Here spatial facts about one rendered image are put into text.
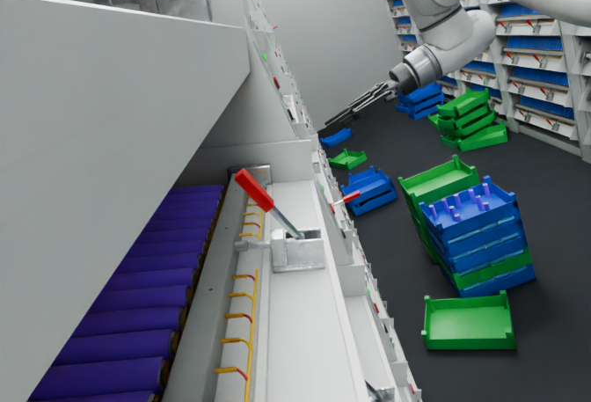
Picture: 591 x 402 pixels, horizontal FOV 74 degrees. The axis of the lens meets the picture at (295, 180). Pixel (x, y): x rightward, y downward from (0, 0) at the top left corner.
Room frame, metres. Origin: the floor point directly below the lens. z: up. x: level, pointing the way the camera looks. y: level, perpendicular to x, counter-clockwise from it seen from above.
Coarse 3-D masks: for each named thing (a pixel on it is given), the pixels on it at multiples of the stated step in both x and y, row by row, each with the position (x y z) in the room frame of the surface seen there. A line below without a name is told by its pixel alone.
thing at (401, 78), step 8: (400, 64) 0.93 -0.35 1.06; (392, 72) 0.92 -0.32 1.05; (400, 72) 0.91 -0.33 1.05; (408, 72) 0.90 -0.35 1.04; (392, 80) 0.95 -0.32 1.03; (400, 80) 0.90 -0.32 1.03; (408, 80) 0.90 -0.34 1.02; (392, 88) 0.90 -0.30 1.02; (400, 88) 0.90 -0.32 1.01; (408, 88) 0.90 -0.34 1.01; (416, 88) 0.91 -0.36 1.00
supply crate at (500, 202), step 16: (464, 192) 1.41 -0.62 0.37; (480, 192) 1.40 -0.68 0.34; (496, 192) 1.35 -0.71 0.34; (464, 208) 1.37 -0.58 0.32; (496, 208) 1.21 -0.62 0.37; (512, 208) 1.21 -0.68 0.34; (432, 224) 1.31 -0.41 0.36; (448, 224) 1.32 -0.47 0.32; (464, 224) 1.23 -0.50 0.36; (480, 224) 1.22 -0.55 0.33
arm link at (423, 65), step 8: (424, 48) 0.91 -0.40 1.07; (408, 56) 0.92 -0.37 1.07; (416, 56) 0.91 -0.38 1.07; (424, 56) 0.90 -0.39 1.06; (432, 56) 0.89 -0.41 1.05; (408, 64) 0.91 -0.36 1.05; (416, 64) 0.90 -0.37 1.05; (424, 64) 0.89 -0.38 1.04; (432, 64) 0.89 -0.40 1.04; (416, 72) 0.89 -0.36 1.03; (424, 72) 0.89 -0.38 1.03; (432, 72) 0.89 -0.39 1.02; (440, 72) 0.89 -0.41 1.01; (416, 80) 0.90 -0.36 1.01; (424, 80) 0.89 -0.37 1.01; (432, 80) 0.90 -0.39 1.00
